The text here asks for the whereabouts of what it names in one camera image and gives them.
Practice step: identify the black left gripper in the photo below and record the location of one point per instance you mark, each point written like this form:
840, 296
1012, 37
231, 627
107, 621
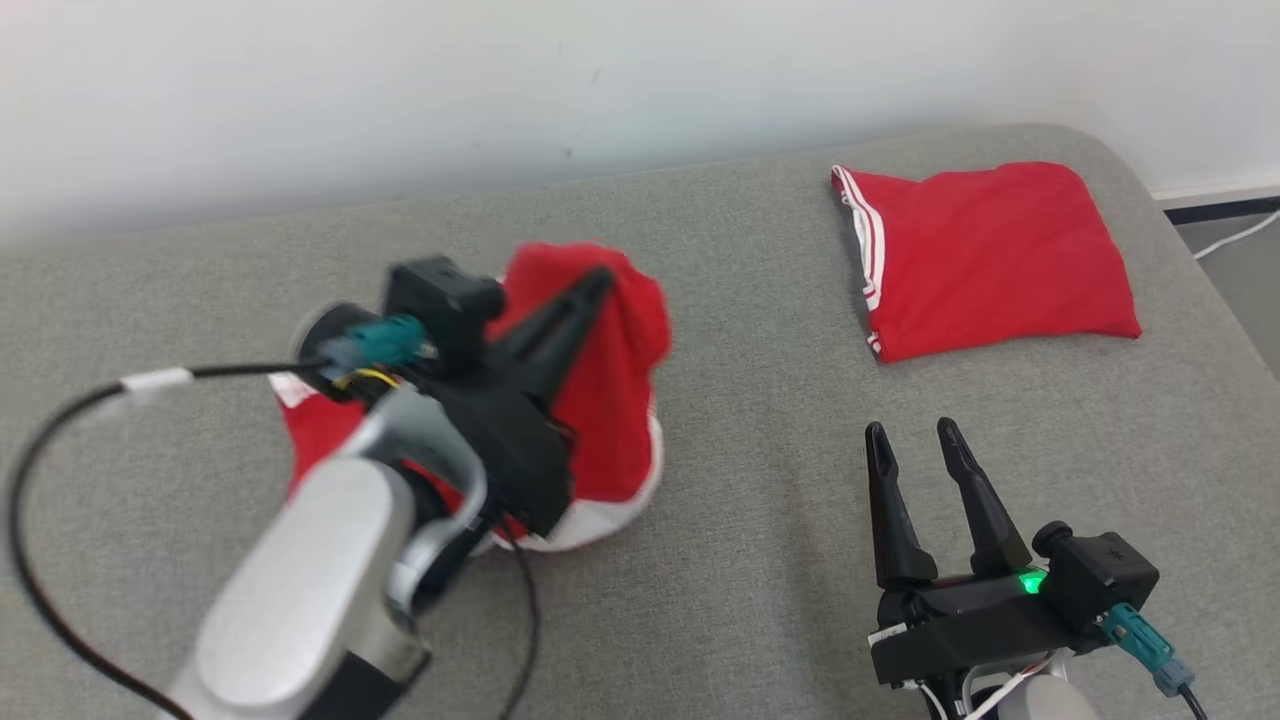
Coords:
510, 450

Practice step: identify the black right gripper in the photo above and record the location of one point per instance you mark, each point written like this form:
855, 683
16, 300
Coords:
970, 625

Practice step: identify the red jersey with white sleeves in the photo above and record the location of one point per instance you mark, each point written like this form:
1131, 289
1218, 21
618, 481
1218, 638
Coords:
990, 260

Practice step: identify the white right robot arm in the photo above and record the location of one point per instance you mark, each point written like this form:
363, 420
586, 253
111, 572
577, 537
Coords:
1045, 700

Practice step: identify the black floor edge strip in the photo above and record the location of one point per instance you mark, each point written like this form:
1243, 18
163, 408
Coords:
1220, 208

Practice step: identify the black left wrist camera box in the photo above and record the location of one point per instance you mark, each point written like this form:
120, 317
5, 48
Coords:
445, 300

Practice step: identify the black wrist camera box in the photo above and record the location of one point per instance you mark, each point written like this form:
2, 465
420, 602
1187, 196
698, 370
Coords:
445, 300
1100, 575

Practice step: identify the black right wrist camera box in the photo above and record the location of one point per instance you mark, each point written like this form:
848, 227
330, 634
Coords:
1100, 575

